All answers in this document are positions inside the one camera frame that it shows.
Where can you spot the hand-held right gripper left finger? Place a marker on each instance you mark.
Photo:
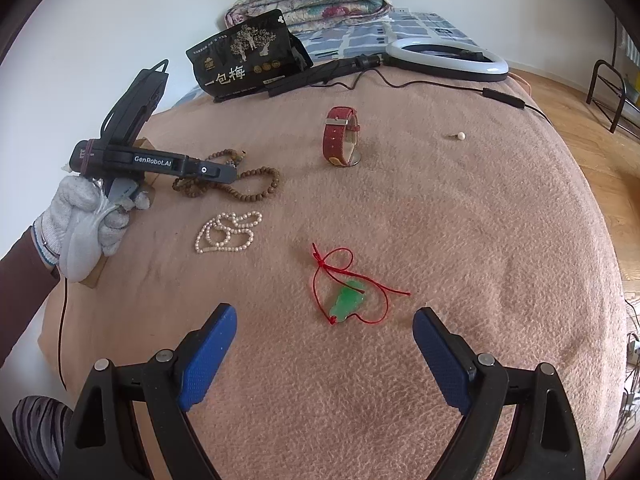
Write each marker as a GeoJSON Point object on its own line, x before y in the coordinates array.
{"type": "Point", "coordinates": [207, 355]}

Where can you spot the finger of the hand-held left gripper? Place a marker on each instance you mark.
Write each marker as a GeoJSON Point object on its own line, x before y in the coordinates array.
{"type": "Point", "coordinates": [215, 170]}

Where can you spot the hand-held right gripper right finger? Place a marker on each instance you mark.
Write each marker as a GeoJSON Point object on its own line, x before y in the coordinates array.
{"type": "Point", "coordinates": [440, 355]}

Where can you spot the person's left forearm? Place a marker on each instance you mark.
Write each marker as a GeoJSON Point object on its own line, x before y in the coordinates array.
{"type": "Point", "coordinates": [20, 285]}

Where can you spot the person's left hand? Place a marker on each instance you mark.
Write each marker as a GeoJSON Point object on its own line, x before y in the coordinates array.
{"type": "Point", "coordinates": [62, 205]}

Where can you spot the black snack bag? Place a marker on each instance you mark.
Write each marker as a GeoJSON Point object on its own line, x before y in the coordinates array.
{"type": "Point", "coordinates": [240, 60]}

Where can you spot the pink blanket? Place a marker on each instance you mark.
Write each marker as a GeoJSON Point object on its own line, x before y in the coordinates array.
{"type": "Point", "coordinates": [450, 240]}

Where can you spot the black tripod stand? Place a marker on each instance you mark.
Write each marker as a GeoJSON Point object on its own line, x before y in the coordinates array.
{"type": "Point", "coordinates": [320, 71]}

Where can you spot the grey striped trouser leg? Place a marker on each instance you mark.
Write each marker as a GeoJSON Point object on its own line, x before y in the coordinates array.
{"type": "Point", "coordinates": [40, 430]}

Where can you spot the blue plaid bed sheet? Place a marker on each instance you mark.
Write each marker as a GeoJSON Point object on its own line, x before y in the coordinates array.
{"type": "Point", "coordinates": [360, 40]}

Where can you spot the dark metal rack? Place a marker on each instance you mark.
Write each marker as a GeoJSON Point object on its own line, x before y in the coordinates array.
{"type": "Point", "coordinates": [618, 110]}

